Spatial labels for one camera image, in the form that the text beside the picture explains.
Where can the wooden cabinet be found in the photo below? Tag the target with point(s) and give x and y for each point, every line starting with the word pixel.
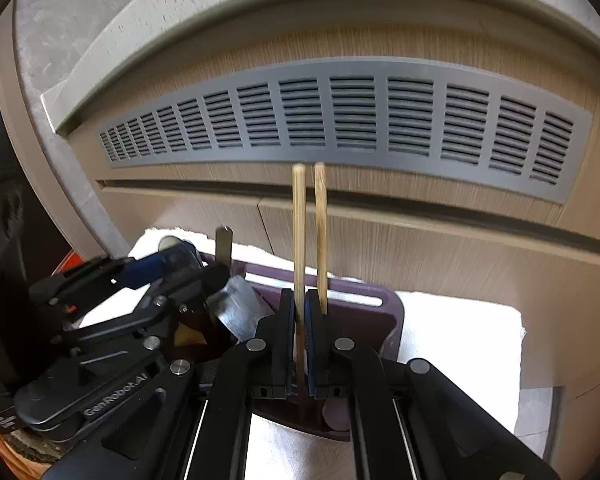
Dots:
pixel 430 240

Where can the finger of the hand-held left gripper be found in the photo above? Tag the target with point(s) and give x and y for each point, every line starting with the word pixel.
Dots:
pixel 145 266
pixel 110 385

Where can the long grey vent grille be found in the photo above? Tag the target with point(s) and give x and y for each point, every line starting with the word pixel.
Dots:
pixel 265 152

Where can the beige countertop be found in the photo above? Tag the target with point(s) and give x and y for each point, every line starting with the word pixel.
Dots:
pixel 230 25

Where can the white cloth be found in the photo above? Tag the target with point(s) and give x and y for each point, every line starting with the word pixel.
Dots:
pixel 455 340

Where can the wooden chopstick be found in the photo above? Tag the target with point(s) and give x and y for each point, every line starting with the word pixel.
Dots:
pixel 300 240
pixel 321 240

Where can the metal shovel-shaped spoon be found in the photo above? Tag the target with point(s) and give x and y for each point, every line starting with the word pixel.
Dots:
pixel 235 305

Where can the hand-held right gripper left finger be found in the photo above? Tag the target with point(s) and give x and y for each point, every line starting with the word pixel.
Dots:
pixel 280 340

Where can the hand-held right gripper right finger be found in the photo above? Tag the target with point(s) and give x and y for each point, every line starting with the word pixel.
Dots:
pixel 322 355

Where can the purple plastic utensil holder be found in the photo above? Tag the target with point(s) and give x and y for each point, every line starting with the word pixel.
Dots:
pixel 360 305

